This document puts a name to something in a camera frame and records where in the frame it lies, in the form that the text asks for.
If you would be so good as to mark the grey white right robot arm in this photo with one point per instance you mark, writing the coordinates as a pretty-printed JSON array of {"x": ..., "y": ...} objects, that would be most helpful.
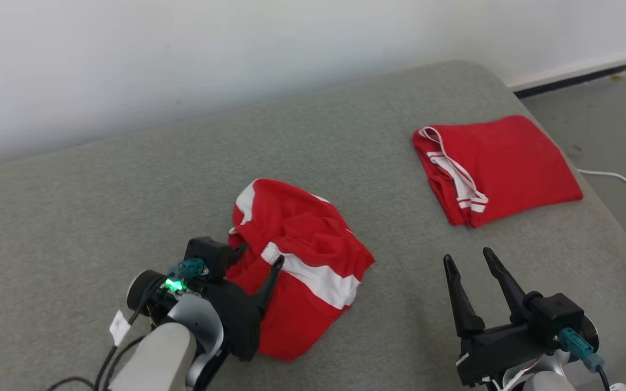
[{"x": 546, "y": 380}]

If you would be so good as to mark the red basketball jersey white sleeves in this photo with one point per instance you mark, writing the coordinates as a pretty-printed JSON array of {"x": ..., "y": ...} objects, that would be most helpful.
[{"x": 508, "y": 163}]

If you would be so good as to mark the red shorts white stripes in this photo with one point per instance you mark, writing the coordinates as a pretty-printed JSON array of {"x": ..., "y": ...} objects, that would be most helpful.
[{"x": 302, "y": 233}]

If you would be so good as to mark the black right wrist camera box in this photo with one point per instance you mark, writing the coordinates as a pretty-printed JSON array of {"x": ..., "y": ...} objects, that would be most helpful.
[{"x": 555, "y": 317}]

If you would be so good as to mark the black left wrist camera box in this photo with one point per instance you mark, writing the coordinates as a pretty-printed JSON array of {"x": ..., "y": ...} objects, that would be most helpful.
[{"x": 210, "y": 255}]

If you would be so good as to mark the white wall baseboard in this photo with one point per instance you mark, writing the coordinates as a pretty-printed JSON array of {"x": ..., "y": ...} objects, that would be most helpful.
[{"x": 574, "y": 73}]

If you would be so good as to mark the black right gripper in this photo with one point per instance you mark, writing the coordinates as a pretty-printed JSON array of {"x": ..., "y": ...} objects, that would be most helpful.
[{"x": 500, "y": 353}]

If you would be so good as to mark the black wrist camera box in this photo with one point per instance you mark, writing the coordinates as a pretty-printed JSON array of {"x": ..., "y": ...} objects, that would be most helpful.
[
  {"x": 555, "y": 317},
  {"x": 210, "y": 255}
]

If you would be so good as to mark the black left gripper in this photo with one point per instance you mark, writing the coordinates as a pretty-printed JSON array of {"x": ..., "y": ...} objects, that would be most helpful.
[{"x": 239, "y": 320}]

